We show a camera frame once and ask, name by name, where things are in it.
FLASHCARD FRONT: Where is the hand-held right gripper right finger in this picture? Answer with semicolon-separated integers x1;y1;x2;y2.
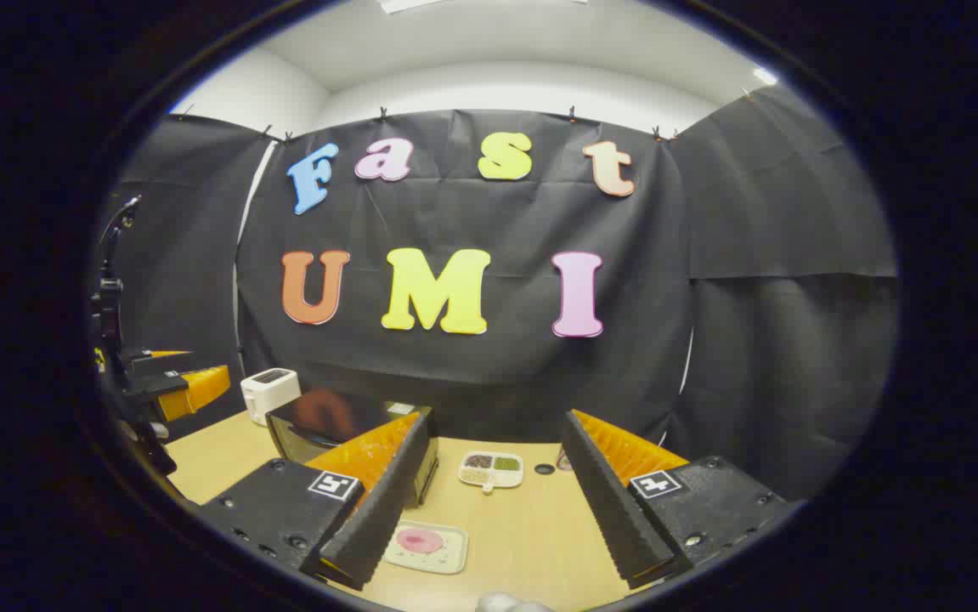
561;410;795;589

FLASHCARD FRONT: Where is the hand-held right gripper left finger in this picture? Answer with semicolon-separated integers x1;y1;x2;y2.
198;411;432;592

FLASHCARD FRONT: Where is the black backdrop cloth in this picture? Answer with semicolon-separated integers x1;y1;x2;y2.
102;85;899;502

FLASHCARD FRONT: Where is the white toaster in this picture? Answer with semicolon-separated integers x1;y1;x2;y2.
240;368;302;426

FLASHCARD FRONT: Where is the cream square tray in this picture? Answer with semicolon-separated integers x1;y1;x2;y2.
384;520;470;575

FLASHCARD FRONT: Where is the white divided snack plate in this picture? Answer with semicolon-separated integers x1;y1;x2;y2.
458;451;525;494

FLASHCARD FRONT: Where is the black electric oven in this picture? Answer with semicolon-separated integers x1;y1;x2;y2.
266;389;440;509

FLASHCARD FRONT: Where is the pink meat slice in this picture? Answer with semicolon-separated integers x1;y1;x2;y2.
397;529;445;554

